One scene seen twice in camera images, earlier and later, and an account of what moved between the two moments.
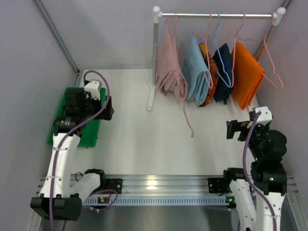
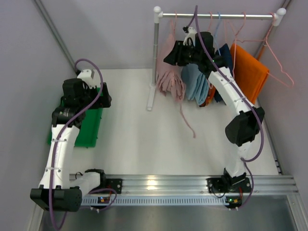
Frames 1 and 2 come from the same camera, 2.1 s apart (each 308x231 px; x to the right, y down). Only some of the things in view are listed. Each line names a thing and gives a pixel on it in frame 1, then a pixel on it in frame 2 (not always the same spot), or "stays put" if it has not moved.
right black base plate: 219,186 stays put
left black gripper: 107,109 -> 102,97
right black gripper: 232,129 -> 177,54
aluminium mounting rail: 144,185 stays put
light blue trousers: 196,68 stays put
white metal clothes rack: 276,14 stays put
